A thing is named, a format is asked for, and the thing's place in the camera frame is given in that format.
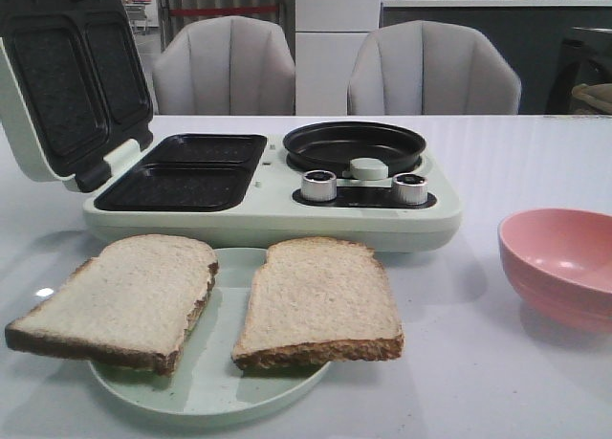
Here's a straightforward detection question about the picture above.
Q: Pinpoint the bread slice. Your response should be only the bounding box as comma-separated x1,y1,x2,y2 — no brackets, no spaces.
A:
5,234,218,376
231,237,404,368

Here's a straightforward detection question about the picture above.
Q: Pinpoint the pink bowl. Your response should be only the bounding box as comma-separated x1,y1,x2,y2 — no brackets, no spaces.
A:
498,209,611,334

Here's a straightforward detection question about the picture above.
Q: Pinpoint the breakfast maker hinged lid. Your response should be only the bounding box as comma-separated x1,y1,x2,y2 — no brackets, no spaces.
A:
1,0,153,192

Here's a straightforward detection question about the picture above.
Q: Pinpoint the mint green breakfast maker base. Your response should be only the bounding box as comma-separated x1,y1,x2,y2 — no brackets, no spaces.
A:
83,133,462,252

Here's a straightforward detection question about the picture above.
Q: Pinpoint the left silver control knob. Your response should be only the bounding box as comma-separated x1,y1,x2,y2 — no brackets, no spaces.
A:
300,169,337,203

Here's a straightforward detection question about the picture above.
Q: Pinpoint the silver control knob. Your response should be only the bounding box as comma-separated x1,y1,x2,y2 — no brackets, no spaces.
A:
300,169,337,203
391,173,428,206

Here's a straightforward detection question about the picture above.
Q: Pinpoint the black round frying pan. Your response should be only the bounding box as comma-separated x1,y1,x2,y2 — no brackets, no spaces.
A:
283,121,426,176

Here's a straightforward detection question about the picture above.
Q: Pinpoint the right silver control knob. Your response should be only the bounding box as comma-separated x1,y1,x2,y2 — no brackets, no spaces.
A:
391,173,428,206

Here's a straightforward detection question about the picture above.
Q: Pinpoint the left grey upholstered chair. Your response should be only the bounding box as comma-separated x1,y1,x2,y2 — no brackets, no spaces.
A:
152,16,295,116

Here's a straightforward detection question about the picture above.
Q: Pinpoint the grey upholstered chair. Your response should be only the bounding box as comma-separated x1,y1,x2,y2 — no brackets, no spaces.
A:
347,20,521,116
152,16,295,116

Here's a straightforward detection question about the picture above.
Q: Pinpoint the right grey upholstered chair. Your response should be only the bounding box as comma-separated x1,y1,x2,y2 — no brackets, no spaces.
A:
347,20,521,116

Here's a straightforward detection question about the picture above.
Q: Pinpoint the white refrigerator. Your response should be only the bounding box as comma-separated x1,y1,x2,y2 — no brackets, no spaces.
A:
295,0,382,116

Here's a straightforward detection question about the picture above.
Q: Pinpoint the mint green round plate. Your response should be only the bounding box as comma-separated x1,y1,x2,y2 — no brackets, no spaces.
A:
90,248,329,426

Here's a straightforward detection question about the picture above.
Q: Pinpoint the red belt stanchion barrier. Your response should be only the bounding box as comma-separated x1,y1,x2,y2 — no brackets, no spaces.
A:
168,5,280,17

